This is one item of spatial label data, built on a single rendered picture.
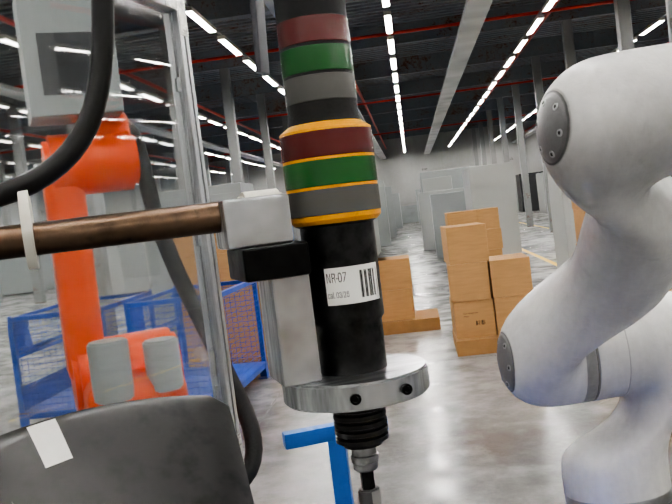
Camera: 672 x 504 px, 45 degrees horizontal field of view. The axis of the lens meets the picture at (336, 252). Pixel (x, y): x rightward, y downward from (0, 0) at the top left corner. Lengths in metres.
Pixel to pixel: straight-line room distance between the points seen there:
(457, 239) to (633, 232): 7.10
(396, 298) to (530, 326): 8.65
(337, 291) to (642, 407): 0.66
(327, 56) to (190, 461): 0.26
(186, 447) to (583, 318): 0.47
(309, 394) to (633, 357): 0.63
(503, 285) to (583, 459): 6.92
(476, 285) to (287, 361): 7.49
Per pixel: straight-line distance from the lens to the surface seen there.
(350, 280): 0.36
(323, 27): 0.37
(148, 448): 0.51
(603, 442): 0.98
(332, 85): 0.37
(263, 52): 0.39
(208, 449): 0.52
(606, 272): 0.79
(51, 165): 0.36
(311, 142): 0.36
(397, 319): 9.59
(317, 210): 0.36
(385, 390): 0.36
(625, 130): 0.62
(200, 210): 0.36
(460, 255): 7.81
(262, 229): 0.35
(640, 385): 0.97
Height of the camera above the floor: 1.53
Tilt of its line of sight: 3 degrees down
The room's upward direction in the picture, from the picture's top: 7 degrees counter-clockwise
